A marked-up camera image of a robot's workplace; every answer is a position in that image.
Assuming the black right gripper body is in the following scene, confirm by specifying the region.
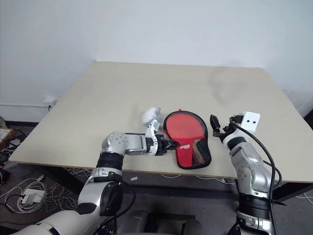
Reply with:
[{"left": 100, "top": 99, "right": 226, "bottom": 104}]
[{"left": 221, "top": 114, "right": 244, "bottom": 138}]

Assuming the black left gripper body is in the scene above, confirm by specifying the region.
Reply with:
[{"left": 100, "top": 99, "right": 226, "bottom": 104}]
[{"left": 155, "top": 134, "right": 171, "bottom": 157}]

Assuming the red black-edged paddle case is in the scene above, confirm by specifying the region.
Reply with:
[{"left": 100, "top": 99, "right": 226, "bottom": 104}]
[{"left": 162, "top": 107, "right": 212, "bottom": 170}]

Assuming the red table tennis paddle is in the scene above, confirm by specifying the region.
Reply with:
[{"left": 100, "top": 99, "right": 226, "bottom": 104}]
[{"left": 163, "top": 111, "right": 207, "bottom": 165}]

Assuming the white crumpled cloth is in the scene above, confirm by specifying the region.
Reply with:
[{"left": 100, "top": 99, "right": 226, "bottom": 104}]
[{"left": 141, "top": 107, "right": 162, "bottom": 127}]

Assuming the white power adapter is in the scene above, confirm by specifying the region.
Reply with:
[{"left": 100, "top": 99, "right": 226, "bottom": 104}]
[{"left": 21, "top": 188, "right": 47, "bottom": 204}]

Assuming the brown cardboard box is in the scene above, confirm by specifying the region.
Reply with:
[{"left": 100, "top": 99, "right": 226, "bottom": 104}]
[{"left": 0, "top": 128, "right": 13, "bottom": 141}]

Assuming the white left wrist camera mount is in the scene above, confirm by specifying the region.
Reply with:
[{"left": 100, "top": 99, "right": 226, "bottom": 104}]
[{"left": 145, "top": 119, "right": 161, "bottom": 156}]

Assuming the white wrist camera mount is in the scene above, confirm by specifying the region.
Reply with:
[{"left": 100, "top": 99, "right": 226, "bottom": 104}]
[
  {"left": 222, "top": 111, "right": 261, "bottom": 147},
  {"left": 145, "top": 119, "right": 161, "bottom": 156}
]

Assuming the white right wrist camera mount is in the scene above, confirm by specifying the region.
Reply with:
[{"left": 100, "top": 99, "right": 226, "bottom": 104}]
[{"left": 222, "top": 111, "right": 261, "bottom": 147}]

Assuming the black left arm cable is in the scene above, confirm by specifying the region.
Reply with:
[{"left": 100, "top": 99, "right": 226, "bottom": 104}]
[{"left": 97, "top": 180, "right": 137, "bottom": 233}]

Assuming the dark table frame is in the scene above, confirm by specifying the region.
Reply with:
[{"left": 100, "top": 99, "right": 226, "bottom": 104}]
[{"left": 29, "top": 165, "right": 313, "bottom": 203}]

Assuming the white wall socket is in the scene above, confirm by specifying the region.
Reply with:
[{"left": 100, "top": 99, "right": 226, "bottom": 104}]
[{"left": 45, "top": 96, "right": 56, "bottom": 110}]

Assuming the white wall cable duct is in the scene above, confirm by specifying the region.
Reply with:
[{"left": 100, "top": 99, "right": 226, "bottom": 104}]
[{"left": 0, "top": 103, "right": 49, "bottom": 109}]

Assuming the white floor cable tangle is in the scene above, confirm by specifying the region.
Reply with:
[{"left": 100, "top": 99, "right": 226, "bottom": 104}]
[{"left": 0, "top": 168, "right": 77, "bottom": 219}]

